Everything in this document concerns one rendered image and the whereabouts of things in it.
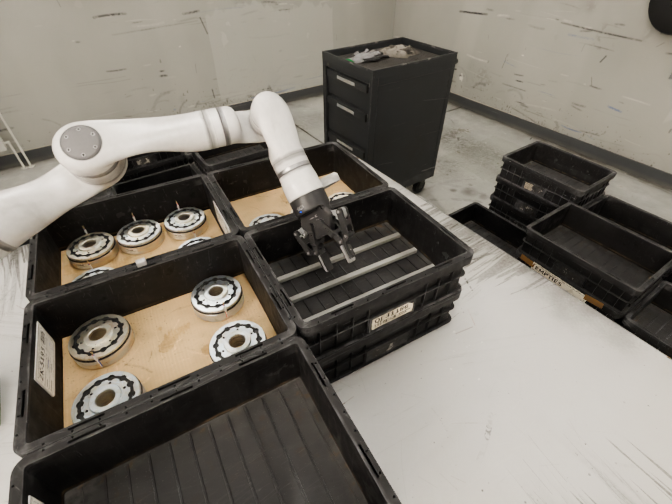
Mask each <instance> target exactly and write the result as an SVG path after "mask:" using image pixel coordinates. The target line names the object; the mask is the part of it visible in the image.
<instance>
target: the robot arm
mask: <svg viewBox="0 0 672 504"><path fill-rule="evenodd" d="M260 142H266V144H267V146H268V150H269V159H270V162H271V164H272V166H273V169H274V171H275V173H276V175H277V177H278V179H279V181H280V183H281V186H282V189H283V192H284V194H285V196H286V198H287V200H288V202H289V204H290V206H291V208H292V210H293V212H294V214H295V216H296V217H297V218H299V219H300V221H301V228H300V229H299V230H297V231H295V232H294V233H293V235H294V236H295V238H296V239H297V241H298V242H299V244H300V245H301V247H302V248H303V250H304V251H305V253H306V254H307V255H308V256H310V255H315V256H317V258H318V260H319V262H320V264H321V266H322V268H323V269H324V270H325V271H326V272H328V271H330V270H332V269H333V268H334V267H333V264H332V262H331V260H330V258H329V256H328V254H327V252H324V251H325V248H324V240H325V239H324V236H325V235H329V236H330V237H331V238H334V239H335V241H336V242H337V243H338V244H339V245H341V246H340V249H341V251H342V253H343V255H344V257H345V259H346V261H347V263H351V262H353V261H354V260H355V252H354V250H353V248H352V246H351V244H350V241H349V240H350V238H351V237H352V236H353V235H355V231H354V228H353V225H352V221H351V218H350V215H349V211H348V208H347V207H346V206H343V207H341V208H338V209H335V210H334V209H333V208H332V207H331V206H330V200H329V198H328V196H327V194H326V192H325V189H326V188H328V187H330V186H331V185H333V184H335V183H336V182H338V181H340V178H339V176H338V174H337V173H336V172H333V173H331V174H329V175H327V176H325V177H323V178H321V179H319V177H318V175H317V173H316V172H315V170H314V169H313V167H312V166H311V164H310V162H309V160H308V158H307V156H306V154H305V151H304V149H303V148H302V146H301V144H300V141H299V137H298V133H297V130H296V126H295V123H294V120H293V117H292V114H291V112H290V109H289V107H288V106H287V104H286V102H285V101H284V100H283V99H282V98H281V97H280V96H279V95H278V94H276V93H274V92H271V91H264V92H261V93H259V94H258V95H257V96H256V97H255V98H254V100H253V101H252V104H251V109H250V110H247V111H234V110H233V109H232V108H231V107H228V106H222V107H216V108H210V109H205V110H200V111H195V112H191V113H185V114H179V115H171V116H162V117H150V118H133V119H113V120H87V121H78V122H73V123H69V124H67V125H65V126H63V127H62V128H60V129H59V130H58V131H57V132H56V134H55V135H54V137H53V140H52V151H53V154H54V156H55V158H56V159H57V160H58V162H59V163H60V164H59V165H57V166H56V167H54V168H53V169H52V170H50V171H49V172H47V173H46V174H44V175H43V176H41V177H39V178H37V179H35V180H33V181H31V182H28V183H25V184H22V185H19V186H16V187H12V188H8V189H4V190H1V191H0V260H1V259H3V258H4V257H5V256H7V255H8V254H10V253H11V252H12V251H14V250H15V249H17V248H18V247H19V246H20V245H22V244H23V243H24V242H26V241H27V240H28V239H30V238H31V237H33V236H34V235H35V234H37V233H38V232H40V231H41V230H43V229H44V228H45V227H47V226H48V225H50V224H51V223H52V222H54V221H55V220H56V219H58V218H59V217H60V216H62V215H63V214H65V213H66V212H68V211H69V210H71V209H72V208H74V207H76V206H77V205H79V204H81V203H82V202H84V201H86V200H88V199H90V198H91V197H93V196H95V195H97V194H98V193H100V192H102V191H104V190H106V189H107V188H109V187H111V186H112V185H114V184H115V183H117V182H118V181H119V180H120V179H121V178H122V177H123V176H124V174H125V173H126V170H127V167H128V160H127V158H128V157H131V156H135V155H139V154H144V153H151V152H199V151H206V150H211V149H215V148H219V147H224V146H228V145H232V144H236V143H260ZM335 219H338V221H339V224H340V225H339V224H338V223H337V222H336V221H335ZM334 229H335V230H334ZM308 234H309V236H308ZM316 238H317V239H316ZM307 245H308V246H309V247H310V248H309V247H308V246H307ZM318 247H319V248H318Z"/></svg>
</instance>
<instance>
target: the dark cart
mask: <svg viewBox="0 0 672 504"><path fill-rule="evenodd" d="M390 45H394V46H396V45H404V46H405V47H407V46H409V45H411V46H412V47H413V48H414V49H416V50H417V51H418V52H419V53H420V54H417V55H413V56H409V57H408V58H392V57H389V58H380V60H379V61H366V62H361V63H354V62H351V61H349V60H346V59H349V58H352V57H354V53H355V52H356V51H360V52H361V53H363V52H364V50H365V49H369V51H371V50H373V49H374V50H375V51H380V50H381V49H384V48H385V47H389V46H390ZM369 51H368V52H369ZM457 54H458V52H455V51H452V50H448V49H445V48H441V47H437V46H434V45H430V44H427V43H423V42H420V41H416V40H412V39H409V38H405V37H399V38H393V39H388V40H382V41H376V42H371V43H365V44H359V45H354V46H348V47H342V48H337V49H331V50H325V51H322V61H323V106H324V143H327V142H337V143H338V144H340V145H341V146H342V147H343V148H345V149H346V150H347V151H349V152H350V153H352V154H353V155H355V156H357V157H358V158H360V159H361V160H363V161H364V162H366V163H367V164H369V165H371V166H372V167H374V168H375V169H377V170H378V171H380V172H381V173H383V174H385V175H386V176H388V177H389V178H391V179H392V180H394V181H396V182H397V183H399V184H400V185H402V186H403V187H405V188H406V187H408V186H410V185H413V187H412V190H413V191H414V192H416V193H419V192H421V191H422V189H423V188H424V185H425V180H426V179H428V178H430V177H432V176H434V171H435V165H436V160H437V155H438V150H439V145H440V140H441V135H442V130H443V125H444V120H445V114H446V109H447V104H448V99H449V94H450V89H451V84H452V79H453V74H454V69H455V64H456V59H457Z"/></svg>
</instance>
